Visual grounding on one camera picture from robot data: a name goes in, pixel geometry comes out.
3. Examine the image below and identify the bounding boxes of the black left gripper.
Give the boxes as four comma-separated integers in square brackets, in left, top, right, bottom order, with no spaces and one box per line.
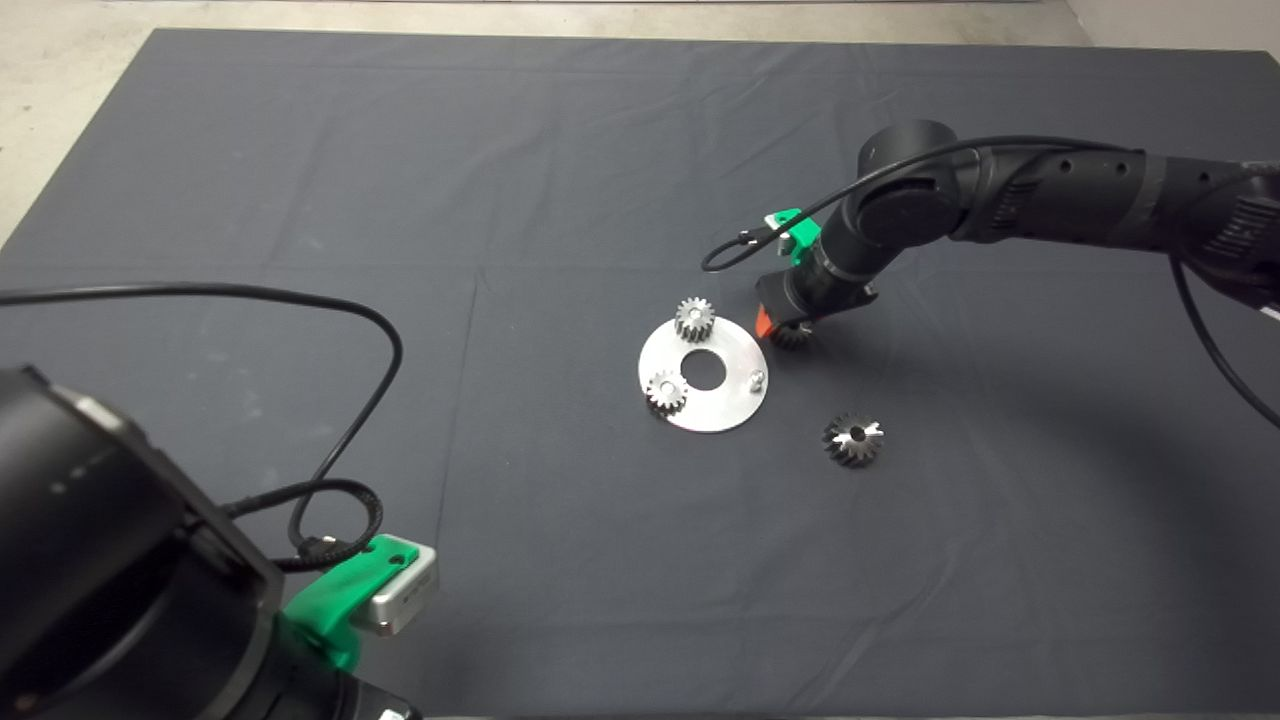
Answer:
[258,640,421,720]

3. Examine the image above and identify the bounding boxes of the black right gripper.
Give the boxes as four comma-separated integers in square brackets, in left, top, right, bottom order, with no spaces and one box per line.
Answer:
[754,250,881,338]

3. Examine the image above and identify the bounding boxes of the large steel gear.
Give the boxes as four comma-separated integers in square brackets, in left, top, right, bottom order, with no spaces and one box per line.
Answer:
[822,412,886,468]

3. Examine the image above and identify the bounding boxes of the round metal plate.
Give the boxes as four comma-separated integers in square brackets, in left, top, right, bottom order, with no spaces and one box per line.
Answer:
[638,318,770,434]

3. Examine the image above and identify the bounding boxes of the dark grey table cloth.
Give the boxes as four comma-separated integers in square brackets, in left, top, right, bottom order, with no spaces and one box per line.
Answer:
[0,28,1280,720]

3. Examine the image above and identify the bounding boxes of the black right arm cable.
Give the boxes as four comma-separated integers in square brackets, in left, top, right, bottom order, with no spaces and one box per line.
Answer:
[700,135,1280,429]

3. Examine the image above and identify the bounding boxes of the green left camera mount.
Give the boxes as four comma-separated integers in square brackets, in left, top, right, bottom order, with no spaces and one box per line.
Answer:
[283,534,421,673]

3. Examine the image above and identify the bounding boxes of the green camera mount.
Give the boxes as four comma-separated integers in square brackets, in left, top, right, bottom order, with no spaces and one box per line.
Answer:
[765,208,823,267]
[283,534,421,673]

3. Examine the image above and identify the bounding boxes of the green right camera mount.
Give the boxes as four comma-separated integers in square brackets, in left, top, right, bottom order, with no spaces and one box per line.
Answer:
[765,208,823,267]

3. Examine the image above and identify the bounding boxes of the silver left camera box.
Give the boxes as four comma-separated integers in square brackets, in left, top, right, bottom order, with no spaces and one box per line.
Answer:
[350,545,441,636]

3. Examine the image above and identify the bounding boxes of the black braided cable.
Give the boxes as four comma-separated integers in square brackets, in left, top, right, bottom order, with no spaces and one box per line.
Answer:
[222,478,385,574]

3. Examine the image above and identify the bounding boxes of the smooth black camera cable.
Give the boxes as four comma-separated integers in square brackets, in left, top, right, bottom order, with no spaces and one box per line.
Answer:
[0,283,404,561]

